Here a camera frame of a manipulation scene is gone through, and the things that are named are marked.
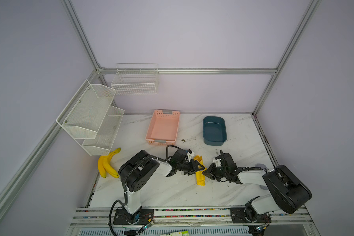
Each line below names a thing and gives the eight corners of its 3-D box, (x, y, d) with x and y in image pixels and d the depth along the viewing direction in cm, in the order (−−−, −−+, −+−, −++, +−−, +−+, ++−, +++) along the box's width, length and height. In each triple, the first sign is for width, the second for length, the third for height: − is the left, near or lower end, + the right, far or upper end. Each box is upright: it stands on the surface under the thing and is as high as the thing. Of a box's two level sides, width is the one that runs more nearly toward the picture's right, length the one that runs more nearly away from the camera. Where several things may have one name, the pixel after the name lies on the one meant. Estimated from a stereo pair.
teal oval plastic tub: (204, 145, 103) (205, 141, 99) (201, 121, 119) (202, 116, 114) (228, 145, 103) (230, 141, 99) (222, 121, 119) (223, 116, 114)
